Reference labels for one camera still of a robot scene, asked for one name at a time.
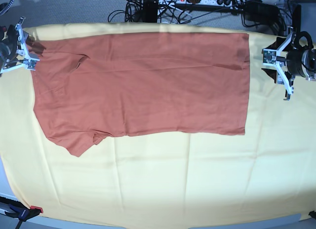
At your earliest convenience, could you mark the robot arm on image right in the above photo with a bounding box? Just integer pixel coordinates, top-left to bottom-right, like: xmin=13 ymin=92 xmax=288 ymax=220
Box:
xmin=276 ymin=31 xmax=316 ymax=101

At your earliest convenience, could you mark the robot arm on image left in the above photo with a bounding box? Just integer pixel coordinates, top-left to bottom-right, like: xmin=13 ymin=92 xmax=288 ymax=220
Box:
xmin=0 ymin=16 xmax=39 ymax=74

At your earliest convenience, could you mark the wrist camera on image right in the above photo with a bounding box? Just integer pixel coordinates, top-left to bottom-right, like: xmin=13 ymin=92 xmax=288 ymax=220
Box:
xmin=262 ymin=49 xmax=277 ymax=66

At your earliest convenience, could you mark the black power adapter brick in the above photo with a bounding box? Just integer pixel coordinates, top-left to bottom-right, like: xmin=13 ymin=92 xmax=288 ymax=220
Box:
xmin=243 ymin=1 xmax=279 ymax=20

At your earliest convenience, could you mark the black clamp at right corner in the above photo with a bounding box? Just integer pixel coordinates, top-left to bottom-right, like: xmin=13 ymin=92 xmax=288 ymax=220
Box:
xmin=309 ymin=211 xmax=316 ymax=219

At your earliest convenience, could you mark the tangle of black cables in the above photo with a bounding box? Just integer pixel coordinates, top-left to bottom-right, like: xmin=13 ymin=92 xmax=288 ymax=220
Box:
xmin=107 ymin=0 xmax=198 ymax=25

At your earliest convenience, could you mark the white power strip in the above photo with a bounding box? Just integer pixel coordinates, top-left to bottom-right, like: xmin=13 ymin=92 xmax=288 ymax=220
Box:
xmin=158 ymin=0 xmax=234 ymax=10

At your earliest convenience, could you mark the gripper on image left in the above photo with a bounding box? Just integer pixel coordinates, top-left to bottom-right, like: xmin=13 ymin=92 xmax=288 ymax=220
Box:
xmin=0 ymin=16 xmax=30 ymax=76

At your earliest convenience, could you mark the black and red bar clamp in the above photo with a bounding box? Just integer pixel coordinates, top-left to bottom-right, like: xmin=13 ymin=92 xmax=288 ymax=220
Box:
xmin=0 ymin=196 xmax=43 ymax=229

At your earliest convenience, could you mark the terracotta orange T-shirt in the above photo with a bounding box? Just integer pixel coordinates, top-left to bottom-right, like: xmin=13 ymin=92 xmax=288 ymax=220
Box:
xmin=27 ymin=33 xmax=250 ymax=157

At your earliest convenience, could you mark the braided black white cable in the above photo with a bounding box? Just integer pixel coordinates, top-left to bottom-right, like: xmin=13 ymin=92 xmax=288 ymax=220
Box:
xmin=0 ymin=0 xmax=20 ymax=16

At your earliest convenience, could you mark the black upright box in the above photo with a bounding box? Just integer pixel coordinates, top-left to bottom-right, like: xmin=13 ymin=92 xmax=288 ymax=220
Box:
xmin=292 ymin=4 xmax=302 ymax=33

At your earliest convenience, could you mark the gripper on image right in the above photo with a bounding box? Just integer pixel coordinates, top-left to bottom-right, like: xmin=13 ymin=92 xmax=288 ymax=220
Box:
xmin=275 ymin=32 xmax=308 ymax=101

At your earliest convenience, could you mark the black vertical stand post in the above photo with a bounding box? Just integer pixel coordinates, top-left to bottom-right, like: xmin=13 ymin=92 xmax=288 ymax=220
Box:
xmin=142 ymin=0 xmax=158 ymax=23

